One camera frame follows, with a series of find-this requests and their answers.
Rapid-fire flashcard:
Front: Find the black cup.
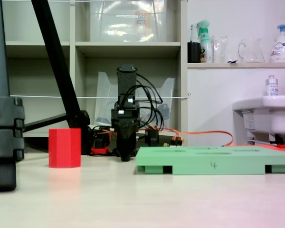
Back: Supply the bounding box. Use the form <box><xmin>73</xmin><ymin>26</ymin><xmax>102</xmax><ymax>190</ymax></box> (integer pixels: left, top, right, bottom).
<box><xmin>187</xmin><ymin>42</ymin><xmax>201</xmax><ymax>64</ymax></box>

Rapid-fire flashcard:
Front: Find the green spray bottle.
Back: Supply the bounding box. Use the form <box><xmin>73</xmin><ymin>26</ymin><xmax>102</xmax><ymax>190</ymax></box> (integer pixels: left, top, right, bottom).
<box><xmin>196</xmin><ymin>19</ymin><xmax>212</xmax><ymax>64</ymax></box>

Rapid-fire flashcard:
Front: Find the orange servo cable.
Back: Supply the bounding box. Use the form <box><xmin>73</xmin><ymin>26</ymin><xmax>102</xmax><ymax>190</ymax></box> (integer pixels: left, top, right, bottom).
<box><xmin>156</xmin><ymin>127</ymin><xmax>234</xmax><ymax>147</ymax></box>

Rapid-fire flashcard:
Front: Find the slim black tripod leg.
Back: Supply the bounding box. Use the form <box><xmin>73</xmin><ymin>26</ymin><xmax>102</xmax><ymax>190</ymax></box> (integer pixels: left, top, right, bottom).
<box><xmin>30</xmin><ymin>0</ymin><xmax>90</xmax><ymax>130</ymax></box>

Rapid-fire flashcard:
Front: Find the small clear sanitizer bottle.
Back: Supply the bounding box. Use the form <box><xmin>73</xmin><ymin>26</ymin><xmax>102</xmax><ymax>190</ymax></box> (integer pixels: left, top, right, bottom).
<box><xmin>265</xmin><ymin>75</ymin><xmax>280</xmax><ymax>97</ymax></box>

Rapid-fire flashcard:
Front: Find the clear glass pitcher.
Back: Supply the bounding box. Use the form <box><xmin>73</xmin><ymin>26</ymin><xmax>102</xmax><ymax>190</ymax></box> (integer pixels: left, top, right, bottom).
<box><xmin>238</xmin><ymin>38</ymin><xmax>266</xmax><ymax>64</ymax></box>

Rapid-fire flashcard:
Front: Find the clear plastic storage box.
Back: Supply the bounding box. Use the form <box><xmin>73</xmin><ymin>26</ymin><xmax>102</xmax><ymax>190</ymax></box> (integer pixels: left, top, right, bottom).
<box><xmin>89</xmin><ymin>0</ymin><xmax>168</xmax><ymax>42</ymax></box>

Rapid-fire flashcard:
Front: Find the thick notched black tripod leg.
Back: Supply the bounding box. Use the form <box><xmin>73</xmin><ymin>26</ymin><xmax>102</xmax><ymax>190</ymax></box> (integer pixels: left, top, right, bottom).
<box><xmin>0</xmin><ymin>0</ymin><xmax>25</xmax><ymax>192</ymax></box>

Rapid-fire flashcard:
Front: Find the thin white cord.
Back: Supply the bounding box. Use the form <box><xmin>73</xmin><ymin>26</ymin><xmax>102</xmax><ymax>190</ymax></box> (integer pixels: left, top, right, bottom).
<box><xmin>9</xmin><ymin>92</ymin><xmax>191</xmax><ymax>99</ymax></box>

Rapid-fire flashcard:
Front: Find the black gripper jaw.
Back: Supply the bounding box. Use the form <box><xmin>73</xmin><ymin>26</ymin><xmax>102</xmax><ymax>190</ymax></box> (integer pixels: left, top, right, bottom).
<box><xmin>116</xmin><ymin>123</ymin><xmax>137</xmax><ymax>162</ymax></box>

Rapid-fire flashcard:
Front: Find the flat orange block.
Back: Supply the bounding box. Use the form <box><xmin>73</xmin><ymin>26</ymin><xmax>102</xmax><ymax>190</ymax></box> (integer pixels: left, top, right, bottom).
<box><xmin>232</xmin><ymin>143</ymin><xmax>285</xmax><ymax>152</ymax></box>

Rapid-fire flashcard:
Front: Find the black tripod brace bar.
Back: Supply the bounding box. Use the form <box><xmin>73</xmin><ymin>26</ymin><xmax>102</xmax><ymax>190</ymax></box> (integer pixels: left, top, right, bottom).
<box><xmin>23</xmin><ymin>113</ymin><xmax>69</xmax><ymax>133</ymax></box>

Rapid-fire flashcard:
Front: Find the green shape sorter board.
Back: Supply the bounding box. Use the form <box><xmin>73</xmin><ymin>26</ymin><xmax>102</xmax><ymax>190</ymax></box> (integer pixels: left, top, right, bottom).
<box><xmin>134</xmin><ymin>146</ymin><xmax>285</xmax><ymax>176</ymax></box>

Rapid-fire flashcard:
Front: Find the white foam pump bottle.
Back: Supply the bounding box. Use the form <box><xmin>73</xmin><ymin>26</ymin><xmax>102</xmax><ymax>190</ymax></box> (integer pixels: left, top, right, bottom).
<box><xmin>270</xmin><ymin>24</ymin><xmax>285</xmax><ymax>63</ymax></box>

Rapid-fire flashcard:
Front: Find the black arm wire bundle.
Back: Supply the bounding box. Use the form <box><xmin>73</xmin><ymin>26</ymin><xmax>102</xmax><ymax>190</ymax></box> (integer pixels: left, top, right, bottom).
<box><xmin>127</xmin><ymin>72</ymin><xmax>164</xmax><ymax>133</ymax></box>

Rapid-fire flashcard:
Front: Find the beige shelf unit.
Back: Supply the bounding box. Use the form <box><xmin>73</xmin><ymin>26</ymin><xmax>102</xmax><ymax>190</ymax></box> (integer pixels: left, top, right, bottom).
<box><xmin>1</xmin><ymin>0</ymin><xmax>188</xmax><ymax>146</ymax></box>

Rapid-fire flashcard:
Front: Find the red octagonal pillar block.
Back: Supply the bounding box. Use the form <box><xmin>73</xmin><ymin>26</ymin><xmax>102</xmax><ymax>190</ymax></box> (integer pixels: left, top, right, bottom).
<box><xmin>48</xmin><ymin>128</ymin><xmax>82</xmax><ymax>169</ymax></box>

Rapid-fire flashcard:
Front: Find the clear plastic document tray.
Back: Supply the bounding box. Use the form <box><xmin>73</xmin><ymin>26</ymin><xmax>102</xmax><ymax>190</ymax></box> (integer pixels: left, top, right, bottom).
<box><xmin>94</xmin><ymin>71</ymin><xmax>176</xmax><ymax>133</ymax></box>

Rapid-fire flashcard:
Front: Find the white sink basin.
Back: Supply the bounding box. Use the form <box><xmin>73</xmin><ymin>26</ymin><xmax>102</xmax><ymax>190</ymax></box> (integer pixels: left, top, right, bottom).
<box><xmin>232</xmin><ymin>95</ymin><xmax>285</xmax><ymax>143</ymax></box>

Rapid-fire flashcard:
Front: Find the clear measuring cup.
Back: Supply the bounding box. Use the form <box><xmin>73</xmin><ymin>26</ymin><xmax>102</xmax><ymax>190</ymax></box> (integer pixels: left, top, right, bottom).
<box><xmin>211</xmin><ymin>35</ymin><xmax>228</xmax><ymax>64</ymax></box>

